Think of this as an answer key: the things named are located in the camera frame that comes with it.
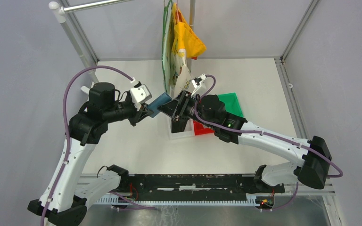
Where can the hanging patterned cloth bag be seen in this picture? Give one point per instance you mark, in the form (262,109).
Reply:
(176,73)

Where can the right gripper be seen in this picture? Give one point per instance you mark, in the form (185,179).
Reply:
(173,108)

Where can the green bin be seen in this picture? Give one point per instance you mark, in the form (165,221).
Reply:
(231,103)

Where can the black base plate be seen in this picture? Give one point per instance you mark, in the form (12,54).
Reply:
(198,187)

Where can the red bin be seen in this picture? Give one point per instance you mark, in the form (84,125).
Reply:
(200,129)

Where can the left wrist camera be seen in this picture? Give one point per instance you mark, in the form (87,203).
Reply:
(140,95)

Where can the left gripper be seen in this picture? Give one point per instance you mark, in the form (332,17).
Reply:
(143,112)

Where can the blue card holder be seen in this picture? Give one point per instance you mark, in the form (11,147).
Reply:
(153,107)

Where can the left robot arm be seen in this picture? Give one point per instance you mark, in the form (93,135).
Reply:
(62,203)

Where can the white clothes rack pole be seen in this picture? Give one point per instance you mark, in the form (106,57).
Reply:
(64,14)

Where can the yellow cloth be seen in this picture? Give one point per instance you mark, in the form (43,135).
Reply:
(185,43)

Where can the white bin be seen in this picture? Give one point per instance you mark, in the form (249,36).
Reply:
(188,132)

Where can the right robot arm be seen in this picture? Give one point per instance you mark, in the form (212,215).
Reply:
(308,160)

